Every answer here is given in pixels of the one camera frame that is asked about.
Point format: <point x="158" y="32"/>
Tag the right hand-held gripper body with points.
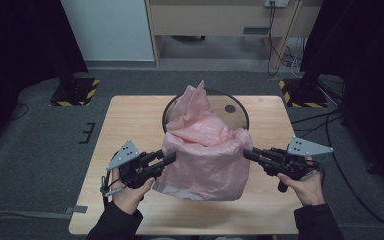
<point x="290" y="165"/>

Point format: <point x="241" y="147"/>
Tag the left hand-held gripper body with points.
<point x="136" y="173"/>

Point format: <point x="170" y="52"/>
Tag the pink plastic bag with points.
<point x="206" y="166"/>

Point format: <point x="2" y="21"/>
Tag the black mesh wastebasket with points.
<point x="225" y="116"/>

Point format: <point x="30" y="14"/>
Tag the person's left hand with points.
<point x="130" y="196"/>

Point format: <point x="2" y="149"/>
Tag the person's right hand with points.
<point x="308" y="191"/>

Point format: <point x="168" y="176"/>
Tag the black stand base yellow stripes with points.
<point x="305" y="96"/>
<point x="76" y="95"/>

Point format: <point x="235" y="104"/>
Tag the grey tape piece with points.
<point x="76" y="209"/>

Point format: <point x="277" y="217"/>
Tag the grey desk label plate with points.
<point x="256" y="30"/>

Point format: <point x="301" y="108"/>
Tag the black curtain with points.
<point x="16" y="50"/>
<point x="370" y="66"/>

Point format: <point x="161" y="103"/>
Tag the white partition panel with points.
<point x="110" y="30"/>

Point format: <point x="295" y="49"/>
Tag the light wooden desk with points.
<point x="213" y="20"/>

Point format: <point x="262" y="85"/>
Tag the grey power strip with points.
<point x="276" y="3"/>

